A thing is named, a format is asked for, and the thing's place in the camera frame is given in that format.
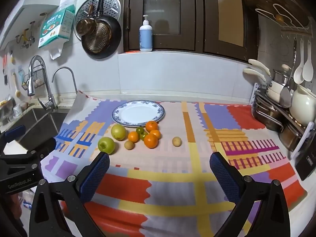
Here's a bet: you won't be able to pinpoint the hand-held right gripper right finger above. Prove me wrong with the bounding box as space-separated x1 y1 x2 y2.
209 152 291 237

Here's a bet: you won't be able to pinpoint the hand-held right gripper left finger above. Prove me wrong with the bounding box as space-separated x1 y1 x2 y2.
29 151 110 237

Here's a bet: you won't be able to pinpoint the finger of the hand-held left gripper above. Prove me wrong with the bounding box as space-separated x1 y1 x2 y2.
0 125 26 151
0 137 57 176

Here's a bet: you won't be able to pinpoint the green apple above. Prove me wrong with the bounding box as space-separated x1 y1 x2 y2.
98 137 116 155

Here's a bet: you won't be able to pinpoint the yellow-green apple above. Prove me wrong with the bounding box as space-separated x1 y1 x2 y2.
111 124 127 141

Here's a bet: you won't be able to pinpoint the blue rimmed white plate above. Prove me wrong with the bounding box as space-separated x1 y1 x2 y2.
112 100 165 128

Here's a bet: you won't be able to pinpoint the large orange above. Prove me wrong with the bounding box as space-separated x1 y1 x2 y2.
145 120 159 132

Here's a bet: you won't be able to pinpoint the steel kitchen sink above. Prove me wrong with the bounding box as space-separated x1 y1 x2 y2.
0 107 70 151

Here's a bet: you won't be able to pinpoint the yellow dish brush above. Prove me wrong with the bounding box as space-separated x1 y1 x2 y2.
12 73 21 97

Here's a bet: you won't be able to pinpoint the chrome spring kitchen faucet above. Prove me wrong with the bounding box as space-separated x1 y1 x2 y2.
27 55 58 112

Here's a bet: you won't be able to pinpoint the colourful patterned table mat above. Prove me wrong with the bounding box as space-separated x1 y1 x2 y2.
40 90 308 237

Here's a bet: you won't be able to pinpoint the steel pot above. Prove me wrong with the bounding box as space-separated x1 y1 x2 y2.
253 96 284 131
279 121 307 152

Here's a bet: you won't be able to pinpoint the black box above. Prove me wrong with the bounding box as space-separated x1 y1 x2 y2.
295 149 316 181

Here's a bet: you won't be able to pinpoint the white dish rack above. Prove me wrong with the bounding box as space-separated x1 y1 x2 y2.
250 83 316 160

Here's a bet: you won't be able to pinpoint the metal spatula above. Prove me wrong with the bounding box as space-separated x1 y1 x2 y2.
280 38 297 108

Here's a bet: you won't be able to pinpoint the white ceramic pitcher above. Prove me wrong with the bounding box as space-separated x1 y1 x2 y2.
289 85 316 126

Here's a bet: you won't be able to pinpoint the metal colander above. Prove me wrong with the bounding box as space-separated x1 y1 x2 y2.
81 22 111 53

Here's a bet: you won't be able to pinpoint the copper saucepan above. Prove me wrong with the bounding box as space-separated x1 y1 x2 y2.
75 4 97 36

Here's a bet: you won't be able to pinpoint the white rice paddle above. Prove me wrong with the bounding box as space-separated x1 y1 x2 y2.
293 38 305 84
303 38 314 82

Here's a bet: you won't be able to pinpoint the black frying pan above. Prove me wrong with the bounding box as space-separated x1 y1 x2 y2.
81 0 122 60

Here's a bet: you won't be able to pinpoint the blue pump soap bottle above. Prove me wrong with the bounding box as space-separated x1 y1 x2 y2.
139 15 153 53

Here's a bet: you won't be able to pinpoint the round metal steamer tray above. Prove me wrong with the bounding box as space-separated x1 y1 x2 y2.
73 0 121 41

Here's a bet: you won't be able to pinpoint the brown round board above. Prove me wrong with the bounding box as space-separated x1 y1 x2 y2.
243 0 314 27

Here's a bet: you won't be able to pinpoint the wire sink basket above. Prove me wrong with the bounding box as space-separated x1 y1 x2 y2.
22 65 47 90

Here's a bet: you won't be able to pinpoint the metal wall hooks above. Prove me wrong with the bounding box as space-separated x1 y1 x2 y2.
15 21 36 48

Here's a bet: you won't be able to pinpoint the white-handled pan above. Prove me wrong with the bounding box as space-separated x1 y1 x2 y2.
243 68 287 102
248 59 293 84

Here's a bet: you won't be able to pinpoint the dark brown window frame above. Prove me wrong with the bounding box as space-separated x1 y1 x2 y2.
123 0 258 62

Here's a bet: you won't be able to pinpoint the white wire wall rack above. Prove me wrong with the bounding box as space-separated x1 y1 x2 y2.
255 4 312 34

